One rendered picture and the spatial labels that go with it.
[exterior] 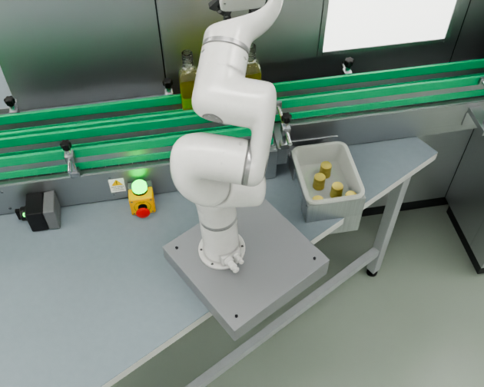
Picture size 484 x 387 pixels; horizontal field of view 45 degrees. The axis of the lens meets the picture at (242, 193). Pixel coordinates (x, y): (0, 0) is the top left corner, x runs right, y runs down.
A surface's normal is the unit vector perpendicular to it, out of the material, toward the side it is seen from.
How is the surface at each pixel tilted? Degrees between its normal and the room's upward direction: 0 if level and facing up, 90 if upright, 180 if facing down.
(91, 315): 0
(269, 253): 3
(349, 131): 90
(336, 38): 90
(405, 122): 90
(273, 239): 3
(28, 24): 90
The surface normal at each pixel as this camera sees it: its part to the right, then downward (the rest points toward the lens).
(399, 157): 0.00, -0.63
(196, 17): 0.17, 0.76
